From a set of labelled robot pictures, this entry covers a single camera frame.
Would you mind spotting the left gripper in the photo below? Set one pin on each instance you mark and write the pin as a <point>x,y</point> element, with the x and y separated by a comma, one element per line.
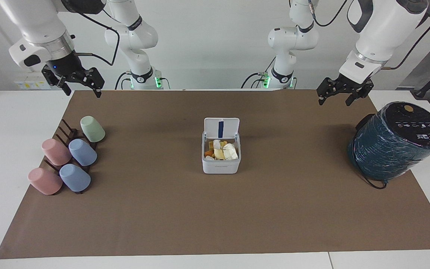
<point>352,84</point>

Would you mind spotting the dark brown cup rack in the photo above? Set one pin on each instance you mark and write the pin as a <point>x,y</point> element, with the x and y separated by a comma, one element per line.
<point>67,131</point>

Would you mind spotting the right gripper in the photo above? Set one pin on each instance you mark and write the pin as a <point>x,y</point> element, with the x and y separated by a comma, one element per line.
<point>65,64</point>

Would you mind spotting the yellow paper scrap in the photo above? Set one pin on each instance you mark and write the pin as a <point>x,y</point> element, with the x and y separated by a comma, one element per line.
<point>219,154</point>

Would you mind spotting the white trash can with lid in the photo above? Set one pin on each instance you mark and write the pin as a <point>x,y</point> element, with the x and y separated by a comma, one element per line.
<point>220,164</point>

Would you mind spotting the green cup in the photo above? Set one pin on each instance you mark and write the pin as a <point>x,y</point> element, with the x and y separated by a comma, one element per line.
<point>92,129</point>

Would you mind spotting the orange scrap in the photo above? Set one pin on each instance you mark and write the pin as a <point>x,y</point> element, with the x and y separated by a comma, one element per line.
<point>209,153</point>

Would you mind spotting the black appliance wrapped in film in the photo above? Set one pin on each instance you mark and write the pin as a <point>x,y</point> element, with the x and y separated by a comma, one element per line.
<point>390,149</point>

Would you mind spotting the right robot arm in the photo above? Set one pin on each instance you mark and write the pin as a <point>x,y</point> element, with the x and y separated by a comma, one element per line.
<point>37,26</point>

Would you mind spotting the white crumpled paper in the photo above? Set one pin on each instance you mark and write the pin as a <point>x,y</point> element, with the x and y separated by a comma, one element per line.
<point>230,152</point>

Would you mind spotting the blue cup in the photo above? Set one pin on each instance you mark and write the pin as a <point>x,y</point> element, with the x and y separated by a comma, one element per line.
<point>74,178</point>
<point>83,152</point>

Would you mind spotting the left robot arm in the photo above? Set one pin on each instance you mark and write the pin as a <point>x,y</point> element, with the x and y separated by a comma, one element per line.
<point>383,26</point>

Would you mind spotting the pink cup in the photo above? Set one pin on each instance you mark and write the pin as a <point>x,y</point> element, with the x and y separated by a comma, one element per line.
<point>55,151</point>
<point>44,181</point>

